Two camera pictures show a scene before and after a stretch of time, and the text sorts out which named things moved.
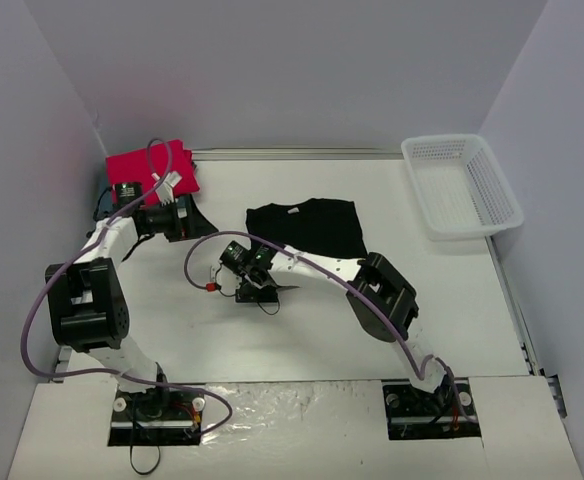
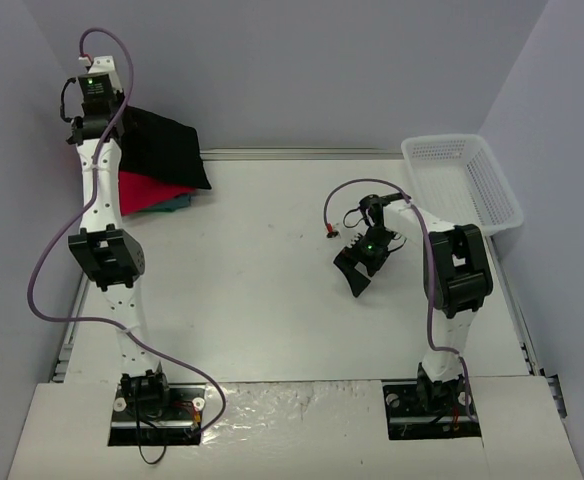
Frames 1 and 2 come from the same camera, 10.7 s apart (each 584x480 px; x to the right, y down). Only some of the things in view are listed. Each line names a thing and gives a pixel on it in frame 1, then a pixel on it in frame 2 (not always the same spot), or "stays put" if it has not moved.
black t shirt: (312, 225) -> (157, 147)
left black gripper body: (185, 218) -> (75, 133)
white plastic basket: (459, 188) stays put
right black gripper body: (254, 292) -> (360, 259)
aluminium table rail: (295, 154) stays put
